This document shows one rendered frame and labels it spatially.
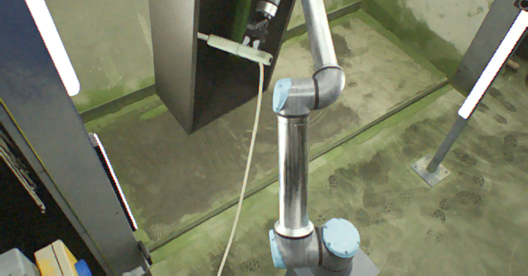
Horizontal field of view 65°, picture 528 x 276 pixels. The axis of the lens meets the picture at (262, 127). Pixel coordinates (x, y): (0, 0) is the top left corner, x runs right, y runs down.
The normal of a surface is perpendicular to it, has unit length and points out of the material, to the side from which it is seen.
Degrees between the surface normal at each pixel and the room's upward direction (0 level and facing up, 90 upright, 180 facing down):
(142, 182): 0
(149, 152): 0
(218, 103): 11
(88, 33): 57
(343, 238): 5
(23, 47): 90
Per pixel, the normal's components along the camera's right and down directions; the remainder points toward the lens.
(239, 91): 0.17, -0.50
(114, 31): 0.49, 0.21
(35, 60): 0.56, 0.66
